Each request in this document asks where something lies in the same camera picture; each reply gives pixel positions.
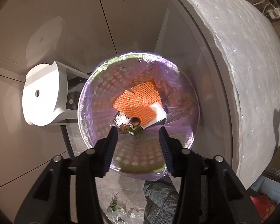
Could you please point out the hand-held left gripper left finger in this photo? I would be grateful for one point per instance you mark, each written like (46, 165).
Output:
(109, 151)

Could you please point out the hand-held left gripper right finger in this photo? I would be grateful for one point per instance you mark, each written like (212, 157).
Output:
(165, 149)

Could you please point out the orange peel with pith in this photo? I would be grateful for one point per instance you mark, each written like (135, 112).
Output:
(124, 128)

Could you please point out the green plant stem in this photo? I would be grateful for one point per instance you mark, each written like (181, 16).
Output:
(134, 130)

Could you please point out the white tissue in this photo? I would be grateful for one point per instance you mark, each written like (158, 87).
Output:
(121, 119)

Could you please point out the white foam sponge block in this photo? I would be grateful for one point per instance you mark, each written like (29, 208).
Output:
(157, 114)

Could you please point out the brown round root piece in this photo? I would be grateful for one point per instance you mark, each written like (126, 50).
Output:
(135, 121)

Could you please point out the trash bin with purple bag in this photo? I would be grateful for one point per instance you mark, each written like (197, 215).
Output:
(95, 102)

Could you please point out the orange foam fruit net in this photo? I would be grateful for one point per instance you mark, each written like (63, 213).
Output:
(135, 100)

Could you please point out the green plant scrap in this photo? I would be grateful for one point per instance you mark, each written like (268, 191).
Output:
(115, 203)

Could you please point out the clear plastic bag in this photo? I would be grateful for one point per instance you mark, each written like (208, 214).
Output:
(130, 215)

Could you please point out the white plastic stool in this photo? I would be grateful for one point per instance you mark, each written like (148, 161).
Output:
(44, 93)

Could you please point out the pink red cloth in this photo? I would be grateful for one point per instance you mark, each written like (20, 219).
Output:
(262, 205)

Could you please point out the grey dimpled absorbent mat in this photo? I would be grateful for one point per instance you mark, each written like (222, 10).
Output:
(242, 63)

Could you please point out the white power strip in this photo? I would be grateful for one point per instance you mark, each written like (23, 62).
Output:
(276, 12)

